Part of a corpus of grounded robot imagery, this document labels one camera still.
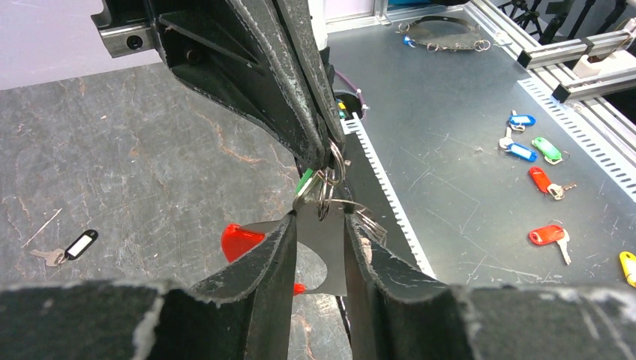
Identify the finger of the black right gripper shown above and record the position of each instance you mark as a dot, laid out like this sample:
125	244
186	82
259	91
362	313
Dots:
306	24
237	54

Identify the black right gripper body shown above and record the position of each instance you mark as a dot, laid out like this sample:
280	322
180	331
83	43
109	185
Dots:
126	27

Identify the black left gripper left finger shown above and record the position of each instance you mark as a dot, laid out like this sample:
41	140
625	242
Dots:
240	312

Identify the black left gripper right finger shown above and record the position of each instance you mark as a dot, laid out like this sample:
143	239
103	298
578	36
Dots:
395	311

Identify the silver split keyring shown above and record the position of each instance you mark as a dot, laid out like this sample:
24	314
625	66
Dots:
330	178

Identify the red tagged key lower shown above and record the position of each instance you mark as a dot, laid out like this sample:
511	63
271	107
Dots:
552	234

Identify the red tagged key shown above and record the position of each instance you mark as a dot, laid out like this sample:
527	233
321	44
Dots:
552	234
546	186

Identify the red tagged key upper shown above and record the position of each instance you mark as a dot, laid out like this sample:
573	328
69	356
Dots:
546	186

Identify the black tagged key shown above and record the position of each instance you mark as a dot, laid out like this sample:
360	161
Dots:
76	249

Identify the blue tagged key lower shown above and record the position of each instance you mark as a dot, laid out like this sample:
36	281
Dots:
507	144

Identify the blue tagged key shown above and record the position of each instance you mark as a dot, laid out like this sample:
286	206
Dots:
519	122
507	144

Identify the green tagged spare key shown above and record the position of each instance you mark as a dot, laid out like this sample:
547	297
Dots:
550	152

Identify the blue tagged key upper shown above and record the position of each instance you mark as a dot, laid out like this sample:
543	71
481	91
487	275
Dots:
519	122

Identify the yellow tagged key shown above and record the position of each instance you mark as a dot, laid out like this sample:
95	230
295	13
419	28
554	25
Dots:
628	262

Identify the white slotted cable duct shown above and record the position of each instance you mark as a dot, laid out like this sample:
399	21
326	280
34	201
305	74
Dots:
355	126

